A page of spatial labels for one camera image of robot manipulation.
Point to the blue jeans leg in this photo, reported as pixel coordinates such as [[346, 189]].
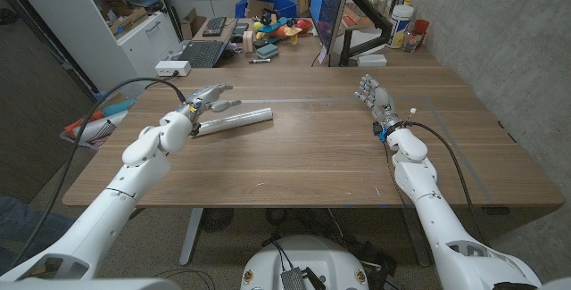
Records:
[[31, 227]]

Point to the white wipes canister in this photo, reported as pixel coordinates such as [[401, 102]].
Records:
[[400, 27]]

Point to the teal whiteboard eraser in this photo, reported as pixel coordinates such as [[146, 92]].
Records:
[[267, 51]]

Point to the dark lidded jar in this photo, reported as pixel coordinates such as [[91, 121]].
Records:
[[398, 0]]

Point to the red cup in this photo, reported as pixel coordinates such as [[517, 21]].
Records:
[[421, 29]]

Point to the black round fan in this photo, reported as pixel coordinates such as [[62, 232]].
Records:
[[217, 219]]

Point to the cardboard box with labels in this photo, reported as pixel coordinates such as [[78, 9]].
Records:
[[127, 20]]

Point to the computer monitor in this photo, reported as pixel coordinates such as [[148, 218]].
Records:
[[330, 4]]

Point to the white paper note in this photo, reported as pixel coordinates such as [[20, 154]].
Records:
[[322, 54]]

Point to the small black keyboard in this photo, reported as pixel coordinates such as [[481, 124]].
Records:
[[215, 27]]

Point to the white power strip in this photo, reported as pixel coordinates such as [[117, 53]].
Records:
[[173, 67]]

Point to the white and red bag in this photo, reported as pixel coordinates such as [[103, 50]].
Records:
[[96, 129]]

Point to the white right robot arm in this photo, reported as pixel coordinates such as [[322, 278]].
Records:
[[437, 218]]

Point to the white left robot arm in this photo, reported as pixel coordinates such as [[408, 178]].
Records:
[[111, 201]]

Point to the blue plastic bin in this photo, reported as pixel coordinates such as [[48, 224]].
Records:
[[285, 6]]

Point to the small cardboard box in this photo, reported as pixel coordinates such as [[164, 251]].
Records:
[[192, 24]]

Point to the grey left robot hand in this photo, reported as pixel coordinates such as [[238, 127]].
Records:
[[203, 102]]

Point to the large black keyboard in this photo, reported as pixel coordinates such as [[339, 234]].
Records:
[[203, 53]]

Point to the grey table leg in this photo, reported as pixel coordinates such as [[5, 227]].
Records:
[[191, 236], [417, 236]]

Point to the colourful toy airplane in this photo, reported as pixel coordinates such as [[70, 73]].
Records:
[[278, 29]]

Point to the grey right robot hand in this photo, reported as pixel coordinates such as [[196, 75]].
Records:
[[383, 107]]

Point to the grey finned electronics box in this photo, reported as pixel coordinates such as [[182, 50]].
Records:
[[293, 280]]

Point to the white cylindrical tube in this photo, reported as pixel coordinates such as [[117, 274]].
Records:
[[236, 119]]

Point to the white shelf cabinet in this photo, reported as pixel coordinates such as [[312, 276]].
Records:
[[89, 27]]

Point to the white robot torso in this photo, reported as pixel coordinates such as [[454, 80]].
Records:
[[312, 254]]

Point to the beige wooden block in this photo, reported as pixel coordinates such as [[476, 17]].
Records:
[[248, 42]]

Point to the flat white box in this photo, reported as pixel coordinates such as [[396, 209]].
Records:
[[372, 60]]

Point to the black marker pen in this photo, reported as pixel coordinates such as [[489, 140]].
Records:
[[260, 60]]

